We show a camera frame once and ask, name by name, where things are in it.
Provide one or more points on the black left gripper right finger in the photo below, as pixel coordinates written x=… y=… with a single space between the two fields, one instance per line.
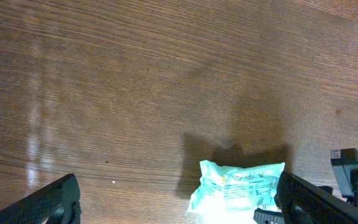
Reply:
x=303 y=202

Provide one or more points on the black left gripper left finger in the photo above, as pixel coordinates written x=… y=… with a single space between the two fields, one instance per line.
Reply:
x=56 y=203

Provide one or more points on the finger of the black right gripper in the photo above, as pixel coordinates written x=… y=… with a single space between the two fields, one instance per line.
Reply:
x=267 y=217

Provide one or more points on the teal snack packet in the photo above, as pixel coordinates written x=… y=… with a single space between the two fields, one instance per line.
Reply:
x=228 y=189

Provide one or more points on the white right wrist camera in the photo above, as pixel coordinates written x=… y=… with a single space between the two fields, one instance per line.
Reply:
x=345 y=167

